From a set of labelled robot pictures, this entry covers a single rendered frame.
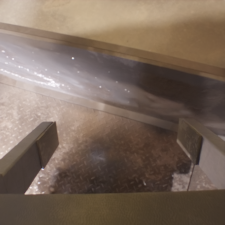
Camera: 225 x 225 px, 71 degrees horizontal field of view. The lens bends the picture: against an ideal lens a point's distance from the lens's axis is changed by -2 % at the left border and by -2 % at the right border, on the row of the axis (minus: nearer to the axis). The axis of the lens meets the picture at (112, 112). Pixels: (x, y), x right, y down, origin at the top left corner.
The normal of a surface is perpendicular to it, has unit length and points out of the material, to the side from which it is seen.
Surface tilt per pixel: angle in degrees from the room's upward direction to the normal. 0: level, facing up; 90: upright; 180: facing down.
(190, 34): 0
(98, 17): 0
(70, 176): 0
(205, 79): 90
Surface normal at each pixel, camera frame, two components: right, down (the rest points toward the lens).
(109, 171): -0.13, -0.10
